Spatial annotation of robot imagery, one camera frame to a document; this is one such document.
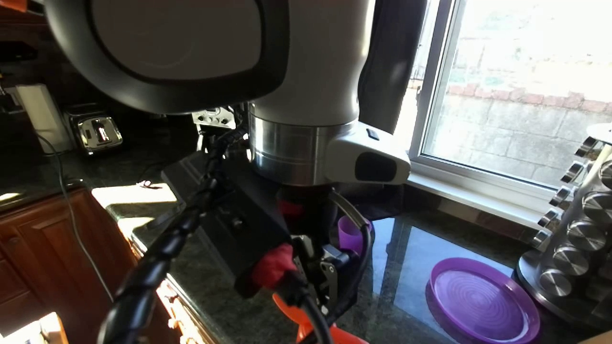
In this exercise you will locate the purple plastic plate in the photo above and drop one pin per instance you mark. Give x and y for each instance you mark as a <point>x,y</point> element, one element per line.
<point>484,307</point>

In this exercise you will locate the dark curtain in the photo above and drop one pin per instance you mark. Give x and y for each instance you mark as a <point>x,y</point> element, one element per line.
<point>401,58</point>

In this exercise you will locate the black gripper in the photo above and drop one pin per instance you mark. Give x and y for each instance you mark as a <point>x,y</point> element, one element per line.
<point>311,223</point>

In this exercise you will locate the chrome toaster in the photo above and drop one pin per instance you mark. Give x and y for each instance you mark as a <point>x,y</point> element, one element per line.
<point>95,131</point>

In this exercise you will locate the orange plastic utensil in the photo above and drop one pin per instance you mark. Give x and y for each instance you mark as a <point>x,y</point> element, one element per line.
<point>283,303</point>

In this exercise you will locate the orange plastic cup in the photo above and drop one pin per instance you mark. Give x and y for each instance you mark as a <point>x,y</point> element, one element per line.
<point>304,332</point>

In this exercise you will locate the brown wooden cabinet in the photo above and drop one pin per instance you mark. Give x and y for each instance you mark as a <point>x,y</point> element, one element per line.
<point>44,269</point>

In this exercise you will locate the small purple plastic cup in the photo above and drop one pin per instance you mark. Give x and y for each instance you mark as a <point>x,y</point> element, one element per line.
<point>348,238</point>

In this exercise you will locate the window with white frame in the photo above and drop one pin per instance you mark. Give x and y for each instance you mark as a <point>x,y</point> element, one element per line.
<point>522,83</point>

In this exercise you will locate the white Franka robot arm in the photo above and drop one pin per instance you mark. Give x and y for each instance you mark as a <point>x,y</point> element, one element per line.
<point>254,51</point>

